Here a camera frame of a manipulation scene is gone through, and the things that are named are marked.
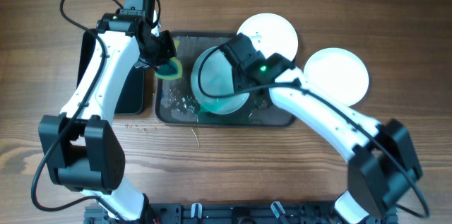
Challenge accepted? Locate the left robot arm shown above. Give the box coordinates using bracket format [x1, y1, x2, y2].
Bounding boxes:
[38, 0, 182, 223]

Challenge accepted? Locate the black water tub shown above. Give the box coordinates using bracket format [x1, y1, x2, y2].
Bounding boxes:
[76, 32, 145, 115]

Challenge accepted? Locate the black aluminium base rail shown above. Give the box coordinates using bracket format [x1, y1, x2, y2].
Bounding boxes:
[83, 201, 399, 224]

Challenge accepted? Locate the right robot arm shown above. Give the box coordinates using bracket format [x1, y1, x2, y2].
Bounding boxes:
[218, 34, 430, 223]

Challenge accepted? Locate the green yellow sponge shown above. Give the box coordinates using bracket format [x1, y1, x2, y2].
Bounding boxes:
[155, 40, 183, 81]

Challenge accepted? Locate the dark brown serving tray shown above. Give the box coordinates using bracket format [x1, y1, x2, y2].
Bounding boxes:
[154, 31, 295, 127]

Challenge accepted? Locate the white plate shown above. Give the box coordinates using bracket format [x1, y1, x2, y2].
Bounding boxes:
[237, 13, 299, 61]
[190, 47, 249, 115]
[304, 47, 370, 107]

